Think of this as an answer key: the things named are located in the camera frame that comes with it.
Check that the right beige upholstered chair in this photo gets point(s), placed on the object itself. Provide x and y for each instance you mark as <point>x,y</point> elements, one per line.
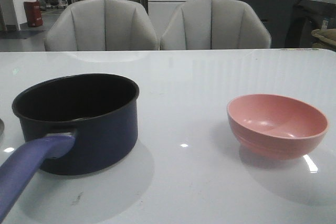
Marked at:
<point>215,24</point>

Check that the beige upholstered chair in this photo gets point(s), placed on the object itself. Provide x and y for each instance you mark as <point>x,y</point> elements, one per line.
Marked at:
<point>215,24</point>
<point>102,25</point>

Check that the beige cushion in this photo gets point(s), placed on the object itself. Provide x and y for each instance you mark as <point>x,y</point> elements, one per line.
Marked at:
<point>324,38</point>

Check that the dark glossy side table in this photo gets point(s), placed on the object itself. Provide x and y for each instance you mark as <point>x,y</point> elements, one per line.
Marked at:
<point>306,16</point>

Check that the red trash bin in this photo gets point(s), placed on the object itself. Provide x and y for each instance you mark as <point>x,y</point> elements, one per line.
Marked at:
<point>33,14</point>

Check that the pink bowl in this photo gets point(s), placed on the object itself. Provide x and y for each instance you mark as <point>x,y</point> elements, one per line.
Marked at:
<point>275,126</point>

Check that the dark blue saucepan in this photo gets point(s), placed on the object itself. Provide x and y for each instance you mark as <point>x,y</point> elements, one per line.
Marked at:
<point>71,125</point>

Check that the glass lid with blue knob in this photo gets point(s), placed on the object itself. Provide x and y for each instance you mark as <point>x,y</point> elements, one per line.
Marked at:
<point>1,127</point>

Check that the left beige upholstered chair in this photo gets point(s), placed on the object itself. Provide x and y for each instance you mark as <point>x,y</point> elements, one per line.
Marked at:
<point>102,25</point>

